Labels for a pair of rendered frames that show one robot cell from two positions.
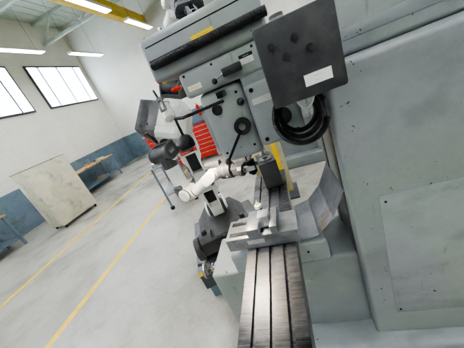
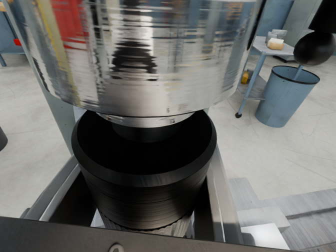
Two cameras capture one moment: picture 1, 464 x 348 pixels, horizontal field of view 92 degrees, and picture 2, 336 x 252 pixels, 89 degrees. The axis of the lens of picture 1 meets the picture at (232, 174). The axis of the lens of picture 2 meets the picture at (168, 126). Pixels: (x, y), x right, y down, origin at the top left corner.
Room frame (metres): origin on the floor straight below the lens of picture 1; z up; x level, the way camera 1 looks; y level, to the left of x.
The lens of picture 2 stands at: (1.07, -0.06, 1.30)
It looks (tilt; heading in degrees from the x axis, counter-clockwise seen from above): 39 degrees down; 239
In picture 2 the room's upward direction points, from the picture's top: 5 degrees clockwise
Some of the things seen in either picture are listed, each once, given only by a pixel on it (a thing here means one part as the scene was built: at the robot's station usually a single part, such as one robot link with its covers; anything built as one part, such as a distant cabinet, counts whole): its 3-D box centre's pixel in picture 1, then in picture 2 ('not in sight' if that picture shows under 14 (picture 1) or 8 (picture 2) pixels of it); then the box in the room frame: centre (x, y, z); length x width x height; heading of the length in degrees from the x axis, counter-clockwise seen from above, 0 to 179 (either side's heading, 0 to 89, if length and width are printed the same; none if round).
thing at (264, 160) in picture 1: (268, 168); not in sight; (1.46, -0.25, 1.00); 0.22 x 0.12 x 0.20; 172
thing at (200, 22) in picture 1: (207, 41); not in sight; (1.05, -0.12, 1.81); 0.47 x 0.26 x 0.16; 73
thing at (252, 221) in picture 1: (254, 222); not in sight; (0.92, -0.01, 0.99); 0.15 x 0.06 x 0.04; 160
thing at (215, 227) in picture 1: (219, 213); not in sight; (1.86, 0.25, 0.59); 0.64 x 0.52 x 0.33; 4
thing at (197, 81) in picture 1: (225, 70); not in sight; (1.04, -0.15, 1.68); 0.34 x 0.24 x 0.10; 73
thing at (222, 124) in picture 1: (235, 120); not in sight; (1.05, -0.11, 1.47); 0.21 x 0.19 x 0.32; 163
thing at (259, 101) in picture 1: (274, 105); not in sight; (0.99, -0.29, 1.47); 0.24 x 0.19 x 0.26; 163
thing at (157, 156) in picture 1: (164, 157); not in sight; (1.34, 0.34, 1.39); 0.12 x 0.09 x 0.14; 59
